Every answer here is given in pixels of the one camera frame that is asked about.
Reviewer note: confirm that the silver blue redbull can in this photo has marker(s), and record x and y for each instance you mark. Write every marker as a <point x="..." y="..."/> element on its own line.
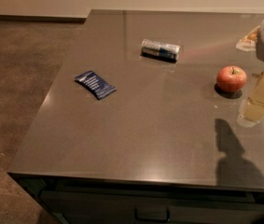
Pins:
<point x="160" y="50"/>

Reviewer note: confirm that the red apple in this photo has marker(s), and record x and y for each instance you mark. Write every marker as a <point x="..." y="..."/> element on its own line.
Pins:
<point x="231" y="78"/>

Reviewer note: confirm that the blue snack packet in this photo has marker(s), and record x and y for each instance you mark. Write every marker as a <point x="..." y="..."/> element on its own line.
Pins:
<point x="95" y="84"/>

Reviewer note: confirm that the dark cabinet drawer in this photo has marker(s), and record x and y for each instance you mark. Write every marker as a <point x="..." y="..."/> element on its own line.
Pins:
<point x="99" y="208"/>

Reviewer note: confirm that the black drawer handle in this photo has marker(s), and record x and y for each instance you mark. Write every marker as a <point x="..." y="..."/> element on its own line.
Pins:
<point x="153" y="215"/>

